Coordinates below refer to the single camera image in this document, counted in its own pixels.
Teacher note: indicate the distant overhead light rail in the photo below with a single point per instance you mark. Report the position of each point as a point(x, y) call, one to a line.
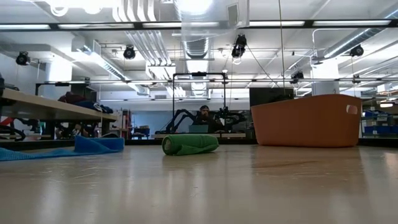
point(248, 80)

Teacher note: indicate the distant black rig frame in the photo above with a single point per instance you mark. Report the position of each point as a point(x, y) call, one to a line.
point(199, 74)

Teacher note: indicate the green elastic bandage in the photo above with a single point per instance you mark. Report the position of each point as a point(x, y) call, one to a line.
point(192, 144)

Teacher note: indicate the orange plastic bin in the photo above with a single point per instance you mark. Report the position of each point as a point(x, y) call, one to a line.
point(304, 124)

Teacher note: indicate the blue cart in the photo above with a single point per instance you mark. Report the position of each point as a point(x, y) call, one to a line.
point(141, 131)

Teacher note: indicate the blue storage bins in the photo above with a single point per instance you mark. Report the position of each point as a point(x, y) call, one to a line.
point(379, 129)

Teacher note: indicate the dark clothing pile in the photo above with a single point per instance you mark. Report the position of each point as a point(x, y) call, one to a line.
point(74, 99)

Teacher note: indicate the red and white rack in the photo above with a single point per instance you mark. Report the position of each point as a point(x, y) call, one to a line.
point(126, 121)

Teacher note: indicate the distant wooden table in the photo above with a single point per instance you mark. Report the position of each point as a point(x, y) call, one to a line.
point(230, 136)

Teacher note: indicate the person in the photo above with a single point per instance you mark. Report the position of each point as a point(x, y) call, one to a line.
point(205, 119)

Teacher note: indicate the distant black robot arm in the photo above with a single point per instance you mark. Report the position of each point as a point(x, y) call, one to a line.
point(233, 115)
point(178, 116)

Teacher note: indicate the black overhead light bar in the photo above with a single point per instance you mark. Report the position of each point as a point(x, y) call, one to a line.
point(309, 23)

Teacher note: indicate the blue elastic bandage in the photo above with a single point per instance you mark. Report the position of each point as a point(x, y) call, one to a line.
point(99, 144)

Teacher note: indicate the teal laptop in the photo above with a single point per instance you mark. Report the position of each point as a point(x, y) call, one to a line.
point(198, 129)

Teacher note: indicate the wooden workbench with grey frame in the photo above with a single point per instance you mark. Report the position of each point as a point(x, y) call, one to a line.
point(46, 109)

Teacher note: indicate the clear plastic zip bag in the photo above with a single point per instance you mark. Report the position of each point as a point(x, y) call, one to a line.
point(214, 15)

